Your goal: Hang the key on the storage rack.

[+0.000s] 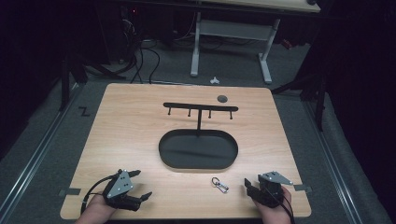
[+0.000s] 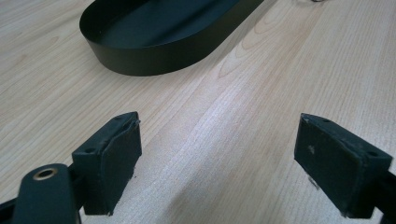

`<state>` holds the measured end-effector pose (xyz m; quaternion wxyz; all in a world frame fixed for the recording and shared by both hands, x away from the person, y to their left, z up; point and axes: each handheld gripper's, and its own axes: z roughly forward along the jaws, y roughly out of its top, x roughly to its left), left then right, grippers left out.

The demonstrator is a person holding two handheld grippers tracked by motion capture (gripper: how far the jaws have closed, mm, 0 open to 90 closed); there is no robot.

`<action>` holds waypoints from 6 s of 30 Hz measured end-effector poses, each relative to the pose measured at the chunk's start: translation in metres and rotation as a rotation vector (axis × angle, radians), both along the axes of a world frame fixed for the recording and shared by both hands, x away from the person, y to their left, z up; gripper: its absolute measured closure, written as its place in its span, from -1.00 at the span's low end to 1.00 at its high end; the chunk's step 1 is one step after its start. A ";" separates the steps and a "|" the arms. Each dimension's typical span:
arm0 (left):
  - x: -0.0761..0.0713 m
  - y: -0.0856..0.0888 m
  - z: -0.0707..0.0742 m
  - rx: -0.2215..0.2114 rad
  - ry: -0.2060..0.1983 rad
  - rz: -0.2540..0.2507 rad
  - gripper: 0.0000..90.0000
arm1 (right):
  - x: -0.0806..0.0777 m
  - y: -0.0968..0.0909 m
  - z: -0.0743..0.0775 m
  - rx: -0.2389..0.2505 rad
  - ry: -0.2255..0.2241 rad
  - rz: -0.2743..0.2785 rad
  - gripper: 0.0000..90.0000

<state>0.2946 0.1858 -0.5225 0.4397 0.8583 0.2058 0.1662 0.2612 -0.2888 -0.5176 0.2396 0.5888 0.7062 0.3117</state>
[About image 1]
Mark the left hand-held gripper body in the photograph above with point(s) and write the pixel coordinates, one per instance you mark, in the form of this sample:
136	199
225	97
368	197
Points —
120	188

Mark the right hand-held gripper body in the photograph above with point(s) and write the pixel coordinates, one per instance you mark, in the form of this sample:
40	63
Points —
271	186

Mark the person's right hand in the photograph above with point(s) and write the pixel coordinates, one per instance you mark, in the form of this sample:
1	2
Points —
274	213

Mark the person's left hand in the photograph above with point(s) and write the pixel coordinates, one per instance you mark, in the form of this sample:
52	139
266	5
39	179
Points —
99	207

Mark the grey tape strip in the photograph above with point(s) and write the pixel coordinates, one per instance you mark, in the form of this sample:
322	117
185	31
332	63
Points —
71	192
302	187

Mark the black hook rack with tray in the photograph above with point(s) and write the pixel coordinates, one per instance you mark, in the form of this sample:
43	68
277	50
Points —
199	149

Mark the black tape floor mark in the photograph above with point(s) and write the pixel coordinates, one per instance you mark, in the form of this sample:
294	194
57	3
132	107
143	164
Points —
84	111

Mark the black round table grommet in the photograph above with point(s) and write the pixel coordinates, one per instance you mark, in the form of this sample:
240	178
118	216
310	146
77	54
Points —
222	99

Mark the black metal stand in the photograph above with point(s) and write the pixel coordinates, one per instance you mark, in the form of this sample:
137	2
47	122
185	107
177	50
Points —
73	74
314	93

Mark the small white floor object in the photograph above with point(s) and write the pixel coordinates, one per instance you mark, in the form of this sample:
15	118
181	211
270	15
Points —
214	81

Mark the red object under desk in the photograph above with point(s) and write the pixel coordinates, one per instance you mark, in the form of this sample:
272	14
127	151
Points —
287	44

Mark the metal floor rail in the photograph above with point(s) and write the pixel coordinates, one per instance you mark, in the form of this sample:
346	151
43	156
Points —
34	158
334	161

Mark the white desk frame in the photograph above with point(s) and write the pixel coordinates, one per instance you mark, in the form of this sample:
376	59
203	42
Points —
232	30

